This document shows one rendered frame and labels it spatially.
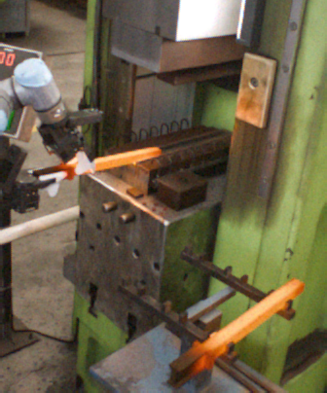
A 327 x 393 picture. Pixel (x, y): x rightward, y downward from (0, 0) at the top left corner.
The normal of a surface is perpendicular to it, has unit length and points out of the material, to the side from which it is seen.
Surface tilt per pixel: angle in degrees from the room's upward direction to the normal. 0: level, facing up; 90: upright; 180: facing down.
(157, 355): 0
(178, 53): 90
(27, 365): 0
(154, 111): 90
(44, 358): 0
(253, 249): 90
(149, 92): 90
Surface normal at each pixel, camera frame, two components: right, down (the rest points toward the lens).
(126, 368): 0.10, -0.90
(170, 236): 0.68, 0.37
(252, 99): -0.73, 0.22
